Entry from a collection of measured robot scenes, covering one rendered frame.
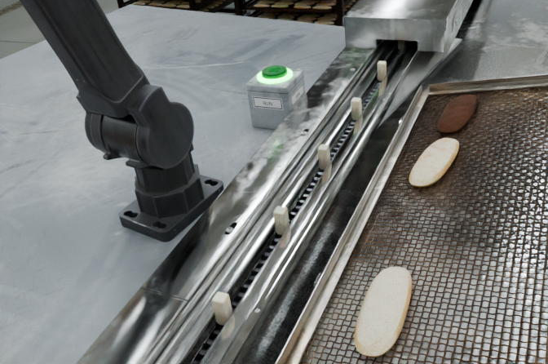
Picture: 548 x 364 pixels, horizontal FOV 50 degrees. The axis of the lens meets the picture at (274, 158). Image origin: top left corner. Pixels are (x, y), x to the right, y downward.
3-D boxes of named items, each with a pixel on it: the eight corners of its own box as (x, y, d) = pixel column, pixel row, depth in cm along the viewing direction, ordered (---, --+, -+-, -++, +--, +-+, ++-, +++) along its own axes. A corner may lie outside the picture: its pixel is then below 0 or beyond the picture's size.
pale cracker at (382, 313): (376, 268, 52) (373, 259, 51) (419, 270, 50) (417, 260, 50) (345, 356, 44) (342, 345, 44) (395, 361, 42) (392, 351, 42)
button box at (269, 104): (271, 123, 101) (264, 63, 95) (315, 128, 97) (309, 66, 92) (251, 147, 94) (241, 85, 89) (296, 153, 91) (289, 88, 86)
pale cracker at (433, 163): (434, 140, 69) (433, 131, 69) (466, 141, 67) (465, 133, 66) (401, 186, 62) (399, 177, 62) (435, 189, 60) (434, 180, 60)
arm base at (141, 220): (180, 176, 83) (117, 224, 75) (168, 126, 79) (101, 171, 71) (227, 191, 78) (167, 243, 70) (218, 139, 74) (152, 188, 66)
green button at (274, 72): (268, 73, 93) (267, 64, 92) (292, 75, 91) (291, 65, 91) (258, 84, 90) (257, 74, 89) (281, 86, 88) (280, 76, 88)
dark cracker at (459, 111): (453, 97, 78) (452, 89, 77) (483, 96, 75) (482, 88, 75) (431, 134, 71) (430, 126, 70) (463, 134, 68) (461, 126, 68)
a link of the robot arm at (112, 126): (196, 160, 73) (164, 151, 76) (180, 85, 68) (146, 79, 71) (145, 199, 67) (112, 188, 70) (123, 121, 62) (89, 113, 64)
